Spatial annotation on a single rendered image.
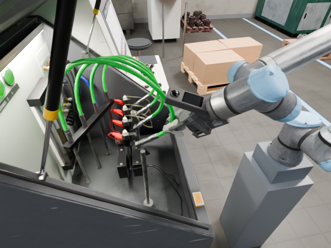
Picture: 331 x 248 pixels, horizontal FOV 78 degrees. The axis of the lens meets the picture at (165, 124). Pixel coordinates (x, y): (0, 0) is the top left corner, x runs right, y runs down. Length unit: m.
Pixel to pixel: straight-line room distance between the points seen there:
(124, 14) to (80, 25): 4.55
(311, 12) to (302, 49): 5.48
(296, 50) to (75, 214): 0.68
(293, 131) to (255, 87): 0.56
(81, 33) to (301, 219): 1.99
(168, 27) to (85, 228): 4.63
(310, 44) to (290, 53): 0.06
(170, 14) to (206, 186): 3.78
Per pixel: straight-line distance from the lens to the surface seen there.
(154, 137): 0.69
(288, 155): 1.05
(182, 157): 0.91
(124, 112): 0.91
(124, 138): 0.79
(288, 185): 1.15
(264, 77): 0.44
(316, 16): 6.31
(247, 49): 3.71
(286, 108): 0.54
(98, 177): 1.03
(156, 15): 4.83
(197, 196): 0.79
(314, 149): 0.94
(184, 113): 0.57
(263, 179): 1.12
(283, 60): 0.66
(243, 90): 0.46
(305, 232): 2.06
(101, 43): 0.99
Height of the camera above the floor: 1.64
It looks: 41 degrees down
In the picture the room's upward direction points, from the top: straight up
